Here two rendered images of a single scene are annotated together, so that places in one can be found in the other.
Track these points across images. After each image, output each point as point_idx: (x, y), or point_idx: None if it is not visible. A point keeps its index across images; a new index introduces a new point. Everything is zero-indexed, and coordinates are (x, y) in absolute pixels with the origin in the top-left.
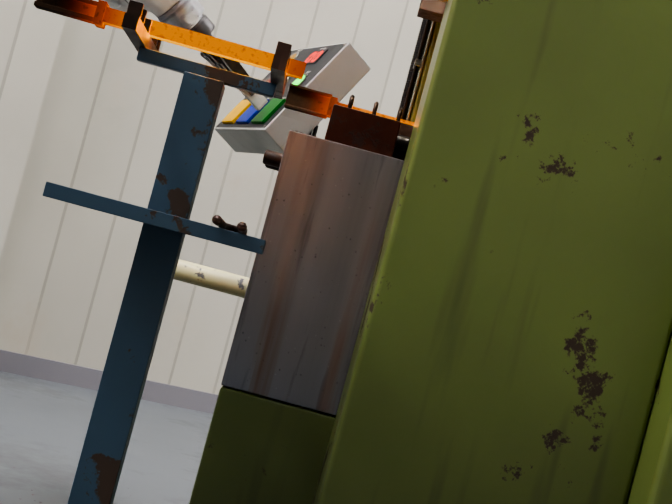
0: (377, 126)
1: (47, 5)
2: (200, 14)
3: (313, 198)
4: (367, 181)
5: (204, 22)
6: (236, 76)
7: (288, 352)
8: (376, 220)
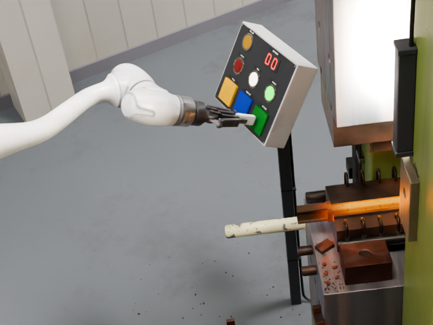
0: (377, 269)
1: None
2: (195, 112)
3: (350, 318)
4: (381, 302)
5: (200, 113)
6: None
7: None
8: (394, 315)
